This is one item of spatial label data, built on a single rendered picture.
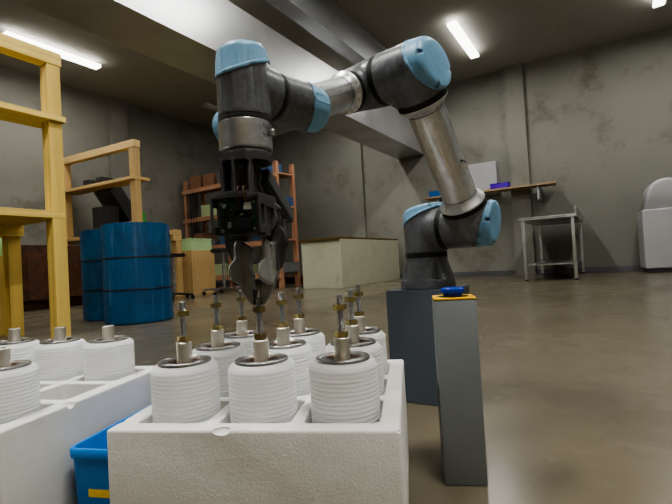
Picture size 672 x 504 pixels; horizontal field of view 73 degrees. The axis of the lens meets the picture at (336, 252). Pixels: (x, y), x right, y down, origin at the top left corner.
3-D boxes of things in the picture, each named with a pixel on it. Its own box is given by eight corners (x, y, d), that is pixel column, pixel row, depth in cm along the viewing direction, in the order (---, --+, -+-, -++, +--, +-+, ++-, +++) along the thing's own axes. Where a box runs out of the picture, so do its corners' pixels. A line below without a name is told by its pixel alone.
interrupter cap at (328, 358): (366, 353, 67) (366, 348, 67) (373, 365, 59) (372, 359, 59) (315, 356, 67) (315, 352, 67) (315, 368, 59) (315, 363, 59)
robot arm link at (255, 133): (231, 135, 69) (283, 129, 67) (233, 165, 68) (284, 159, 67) (207, 120, 61) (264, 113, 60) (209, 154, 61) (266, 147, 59)
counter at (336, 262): (400, 278, 860) (398, 238, 861) (340, 287, 669) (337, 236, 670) (367, 279, 897) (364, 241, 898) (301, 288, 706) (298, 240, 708)
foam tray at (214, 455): (227, 445, 98) (223, 362, 99) (408, 447, 92) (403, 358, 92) (111, 567, 60) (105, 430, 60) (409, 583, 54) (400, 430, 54)
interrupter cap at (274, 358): (298, 359, 65) (298, 354, 65) (258, 371, 59) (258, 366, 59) (264, 355, 70) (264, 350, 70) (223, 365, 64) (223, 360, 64)
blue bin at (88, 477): (175, 447, 99) (172, 392, 99) (221, 448, 97) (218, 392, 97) (68, 527, 70) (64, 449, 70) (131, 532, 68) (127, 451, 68)
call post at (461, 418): (441, 466, 83) (431, 297, 84) (481, 467, 82) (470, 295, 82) (445, 485, 76) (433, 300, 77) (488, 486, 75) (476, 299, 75)
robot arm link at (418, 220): (418, 253, 135) (415, 208, 136) (460, 250, 127) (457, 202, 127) (396, 254, 126) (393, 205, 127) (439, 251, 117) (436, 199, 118)
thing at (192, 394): (146, 507, 61) (140, 372, 61) (165, 474, 70) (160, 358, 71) (219, 499, 62) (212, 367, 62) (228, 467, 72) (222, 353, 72)
